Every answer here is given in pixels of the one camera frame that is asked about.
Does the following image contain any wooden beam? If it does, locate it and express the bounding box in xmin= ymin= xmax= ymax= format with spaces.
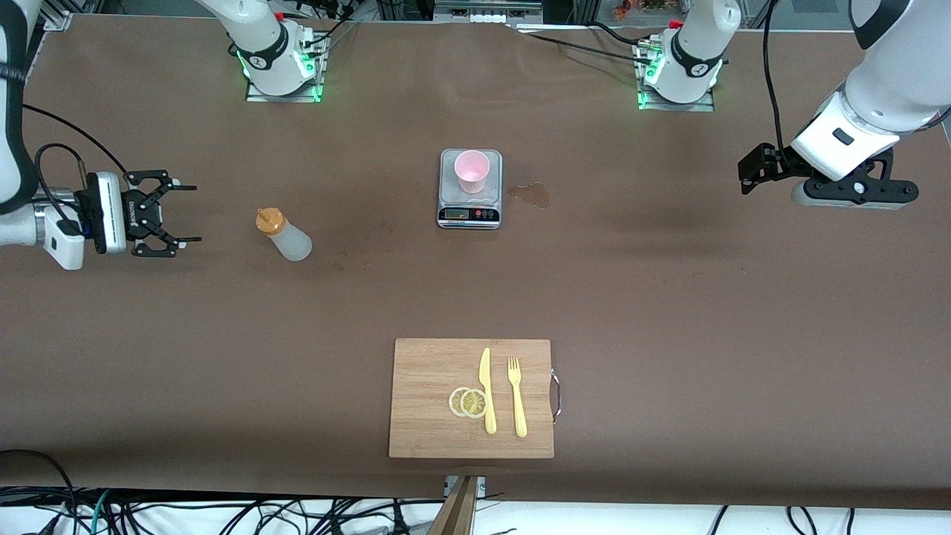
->
xmin=427 ymin=476 xmax=480 ymax=535

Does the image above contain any yellow plastic knife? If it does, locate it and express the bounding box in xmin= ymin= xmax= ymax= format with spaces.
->
xmin=479 ymin=347 xmax=498 ymax=435

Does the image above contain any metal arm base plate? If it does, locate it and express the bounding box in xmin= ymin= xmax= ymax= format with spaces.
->
xmin=245 ymin=71 xmax=325 ymax=103
xmin=637 ymin=88 xmax=716 ymax=113

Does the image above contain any black looped floor cable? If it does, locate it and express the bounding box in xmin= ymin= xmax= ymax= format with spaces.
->
xmin=0 ymin=449 xmax=75 ymax=517

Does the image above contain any yellow plastic fork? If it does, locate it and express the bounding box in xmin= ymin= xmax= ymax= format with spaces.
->
xmin=507 ymin=357 xmax=528 ymax=438

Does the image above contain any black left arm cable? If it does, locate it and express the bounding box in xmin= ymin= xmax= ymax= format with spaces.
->
xmin=761 ymin=0 xmax=788 ymax=161

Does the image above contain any wooden cutting board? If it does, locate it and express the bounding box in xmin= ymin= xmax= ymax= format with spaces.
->
xmin=389 ymin=338 xmax=563 ymax=459

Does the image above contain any table cover sheet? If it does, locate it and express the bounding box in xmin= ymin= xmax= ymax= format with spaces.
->
xmin=0 ymin=13 xmax=951 ymax=510

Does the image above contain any white power strip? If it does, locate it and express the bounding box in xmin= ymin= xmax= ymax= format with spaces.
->
xmin=435 ymin=0 xmax=545 ymax=25

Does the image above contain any pink plastic cup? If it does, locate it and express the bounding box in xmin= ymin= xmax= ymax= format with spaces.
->
xmin=455 ymin=149 xmax=491 ymax=195

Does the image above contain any clear orange-capped sauce bottle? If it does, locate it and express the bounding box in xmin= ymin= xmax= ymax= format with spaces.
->
xmin=256 ymin=207 xmax=314 ymax=262

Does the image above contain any silver digital kitchen scale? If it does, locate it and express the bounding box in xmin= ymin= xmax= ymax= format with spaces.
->
xmin=437 ymin=149 xmax=504 ymax=230

